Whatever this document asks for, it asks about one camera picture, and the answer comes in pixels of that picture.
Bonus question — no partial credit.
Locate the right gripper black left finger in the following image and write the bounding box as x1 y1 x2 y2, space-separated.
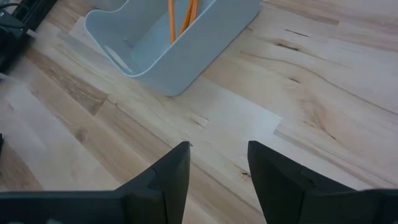
0 141 190 224

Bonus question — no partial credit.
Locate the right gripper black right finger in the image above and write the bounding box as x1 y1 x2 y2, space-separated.
248 140 398 224

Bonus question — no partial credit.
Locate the white plastic storage bin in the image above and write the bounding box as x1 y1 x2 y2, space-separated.
90 0 129 12
83 0 262 97

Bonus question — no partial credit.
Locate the orange wooden pencil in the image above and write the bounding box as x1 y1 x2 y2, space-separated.
188 0 200 26
167 0 177 44
179 0 195 35

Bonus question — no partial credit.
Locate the black metal frame bar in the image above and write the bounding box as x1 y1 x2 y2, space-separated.
14 0 59 32

